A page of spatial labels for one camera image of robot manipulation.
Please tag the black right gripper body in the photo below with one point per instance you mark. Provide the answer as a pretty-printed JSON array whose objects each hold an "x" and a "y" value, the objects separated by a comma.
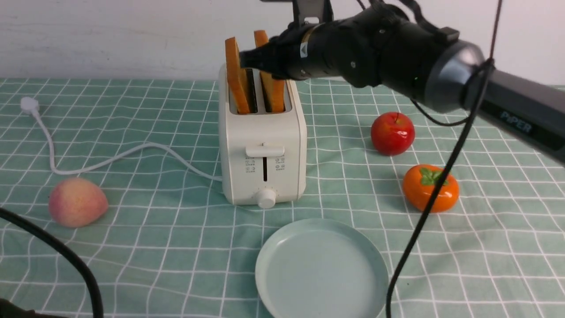
[{"x": 311, "y": 51}]

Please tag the pink peach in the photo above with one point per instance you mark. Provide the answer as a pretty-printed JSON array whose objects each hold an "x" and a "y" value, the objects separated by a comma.
[{"x": 76, "y": 202}]

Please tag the toast slice slot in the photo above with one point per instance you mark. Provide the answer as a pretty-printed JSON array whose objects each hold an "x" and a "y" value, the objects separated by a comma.
[
  {"x": 237, "y": 77},
  {"x": 273, "y": 89}
]

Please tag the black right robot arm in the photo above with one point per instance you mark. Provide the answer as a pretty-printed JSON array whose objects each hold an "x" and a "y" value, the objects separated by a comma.
[{"x": 434, "y": 67}]

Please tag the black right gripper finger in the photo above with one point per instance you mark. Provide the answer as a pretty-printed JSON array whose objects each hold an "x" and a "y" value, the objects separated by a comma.
[{"x": 257, "y": 59}]

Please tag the green checkered tablecloth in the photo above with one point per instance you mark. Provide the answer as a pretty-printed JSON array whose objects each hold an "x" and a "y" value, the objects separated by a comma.
[{"x": 170, "y": 246}]

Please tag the orange persimmon with green leaf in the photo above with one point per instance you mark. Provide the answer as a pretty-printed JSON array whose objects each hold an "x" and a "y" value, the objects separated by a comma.
[{"x": 419, "y": 182}]

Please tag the white two-slot toaster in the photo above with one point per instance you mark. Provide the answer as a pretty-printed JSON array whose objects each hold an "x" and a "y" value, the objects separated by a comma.
[{"x": 263, "y": 155}]

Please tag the red apple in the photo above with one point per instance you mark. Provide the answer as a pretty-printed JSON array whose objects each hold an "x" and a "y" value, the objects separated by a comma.
[{"x": 392, "y": 133}]

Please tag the light blue round plate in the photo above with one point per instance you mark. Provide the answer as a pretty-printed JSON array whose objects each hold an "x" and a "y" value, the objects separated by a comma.
[{"x": 319, "y": 268}]

